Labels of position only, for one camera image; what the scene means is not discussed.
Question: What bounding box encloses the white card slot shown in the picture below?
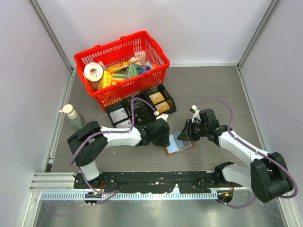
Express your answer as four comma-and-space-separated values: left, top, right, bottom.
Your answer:
116, 119, 132, 128
109, 107, 128, 123

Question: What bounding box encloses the pink box in basket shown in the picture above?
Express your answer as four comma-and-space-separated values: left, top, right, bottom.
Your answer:
134, 50, 146, 65

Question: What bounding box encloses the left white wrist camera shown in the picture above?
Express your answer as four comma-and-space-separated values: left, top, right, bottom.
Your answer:
153, 111, 169, 122

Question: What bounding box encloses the white slotted cable duct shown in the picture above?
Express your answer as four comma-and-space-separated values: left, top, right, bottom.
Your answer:
40, 191, 218, 201

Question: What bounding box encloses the gold card upper slot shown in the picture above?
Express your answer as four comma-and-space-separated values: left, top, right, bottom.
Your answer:
149, 92, 165, 104

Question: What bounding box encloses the red plastic shopping basket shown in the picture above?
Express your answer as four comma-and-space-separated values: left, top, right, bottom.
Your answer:
74, 31, 170, 110

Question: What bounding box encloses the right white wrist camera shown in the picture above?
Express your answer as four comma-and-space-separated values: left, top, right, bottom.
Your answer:
190, 105, 201, 123

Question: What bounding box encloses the gold card slot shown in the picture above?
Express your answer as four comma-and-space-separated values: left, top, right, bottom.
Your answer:
149, 92, 165, 104
155, 101, 171, 113

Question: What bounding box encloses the black card organizer tray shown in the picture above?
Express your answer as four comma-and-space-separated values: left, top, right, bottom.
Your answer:
106, 84, 177, 128

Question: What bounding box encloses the white card lower slot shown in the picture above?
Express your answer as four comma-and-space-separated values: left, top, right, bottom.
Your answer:
116, 119, 132, 128

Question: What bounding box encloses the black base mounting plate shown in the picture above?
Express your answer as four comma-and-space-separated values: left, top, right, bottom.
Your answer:
73, 170, 243, 193

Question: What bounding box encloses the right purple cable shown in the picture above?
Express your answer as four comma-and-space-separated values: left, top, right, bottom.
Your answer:
196, 98, 298, 208

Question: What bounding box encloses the brown leather card holder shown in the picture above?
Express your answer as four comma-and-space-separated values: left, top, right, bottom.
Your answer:
163, 130, 194, 156

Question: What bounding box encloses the green package in basket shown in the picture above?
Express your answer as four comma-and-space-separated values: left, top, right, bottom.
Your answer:
125, 64, 144, 80

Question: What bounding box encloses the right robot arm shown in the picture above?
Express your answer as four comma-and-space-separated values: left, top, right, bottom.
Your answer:
178, 105, 295, 203

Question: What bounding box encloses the green soap pump bottle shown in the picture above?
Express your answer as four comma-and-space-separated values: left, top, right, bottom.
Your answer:
59, 104, 87, 131

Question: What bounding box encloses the gold card lower slot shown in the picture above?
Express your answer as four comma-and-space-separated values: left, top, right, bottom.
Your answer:
155, 101, 171, 113

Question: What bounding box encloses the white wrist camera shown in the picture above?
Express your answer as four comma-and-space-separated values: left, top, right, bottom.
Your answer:
190, 105, 201, 123
153, 111, 169, 122

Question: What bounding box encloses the yellow snack package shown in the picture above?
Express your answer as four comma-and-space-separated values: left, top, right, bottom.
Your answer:
98, 57, 139, 90

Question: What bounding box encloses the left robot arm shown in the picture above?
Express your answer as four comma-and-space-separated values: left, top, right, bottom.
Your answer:
67, 117, 170, 188

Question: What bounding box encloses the white card upper slot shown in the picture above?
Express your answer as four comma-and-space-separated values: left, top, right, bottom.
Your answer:
109, 107, 128, 123

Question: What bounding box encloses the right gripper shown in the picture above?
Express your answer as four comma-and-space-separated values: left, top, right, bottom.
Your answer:
177, 119, 208, 141

